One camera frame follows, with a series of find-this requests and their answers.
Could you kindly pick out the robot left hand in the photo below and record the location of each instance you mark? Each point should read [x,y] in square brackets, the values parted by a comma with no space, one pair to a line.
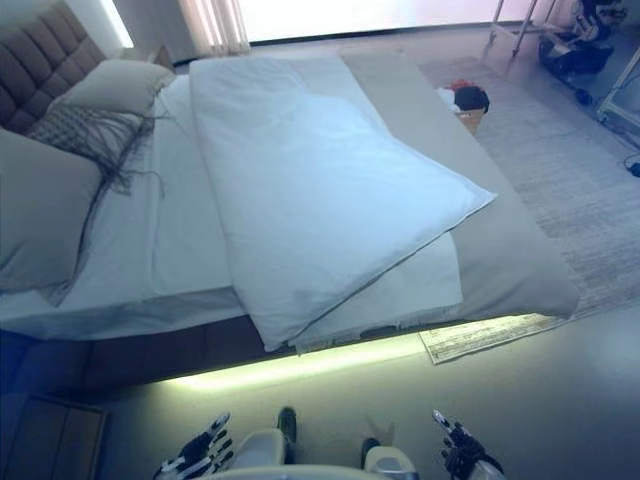
[200,449]

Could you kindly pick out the grey striped area rug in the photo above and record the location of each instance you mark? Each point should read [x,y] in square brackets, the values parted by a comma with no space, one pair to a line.
[545,190]

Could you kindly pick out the robot left leg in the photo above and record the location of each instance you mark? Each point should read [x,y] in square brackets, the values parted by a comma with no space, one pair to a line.
[265,450]

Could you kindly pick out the white metal rack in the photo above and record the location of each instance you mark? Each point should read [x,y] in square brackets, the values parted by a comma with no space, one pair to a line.
[620,95]

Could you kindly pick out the brown tufted headboard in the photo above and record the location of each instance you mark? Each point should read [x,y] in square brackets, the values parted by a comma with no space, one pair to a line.
[40,55]

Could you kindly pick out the patterned fringed cushion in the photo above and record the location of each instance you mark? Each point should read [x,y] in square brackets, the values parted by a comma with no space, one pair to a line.
[95,135]

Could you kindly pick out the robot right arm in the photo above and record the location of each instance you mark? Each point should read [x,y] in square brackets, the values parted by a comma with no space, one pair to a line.
[487,467]

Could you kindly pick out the large beige pillow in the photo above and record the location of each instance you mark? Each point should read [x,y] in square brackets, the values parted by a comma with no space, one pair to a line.
[42,215]

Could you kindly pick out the robot leg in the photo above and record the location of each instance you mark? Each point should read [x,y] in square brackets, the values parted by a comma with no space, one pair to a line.
[265,450]
[382,457]

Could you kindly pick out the robot right leg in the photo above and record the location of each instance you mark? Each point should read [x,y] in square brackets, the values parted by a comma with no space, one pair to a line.
[382,457]

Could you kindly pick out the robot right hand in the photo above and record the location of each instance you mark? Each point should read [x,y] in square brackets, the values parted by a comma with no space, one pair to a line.
[459,449]

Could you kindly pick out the beige bed runner blanket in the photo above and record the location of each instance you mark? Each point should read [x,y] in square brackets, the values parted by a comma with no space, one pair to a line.
[480,210]

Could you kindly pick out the metal frame stand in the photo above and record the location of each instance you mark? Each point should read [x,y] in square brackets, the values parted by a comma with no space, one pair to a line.
[515,25]

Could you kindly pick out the dark bed frame base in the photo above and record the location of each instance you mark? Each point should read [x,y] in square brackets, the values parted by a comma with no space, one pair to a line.
[125,350]

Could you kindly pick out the bed with grey headboard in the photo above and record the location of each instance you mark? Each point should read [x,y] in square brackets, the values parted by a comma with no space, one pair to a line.
[160,210]

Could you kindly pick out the white folded duvet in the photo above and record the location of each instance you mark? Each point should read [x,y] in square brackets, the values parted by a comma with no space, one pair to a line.
[320,200]

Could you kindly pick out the beige curtain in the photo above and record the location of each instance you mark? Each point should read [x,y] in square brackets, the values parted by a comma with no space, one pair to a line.
[212,25]

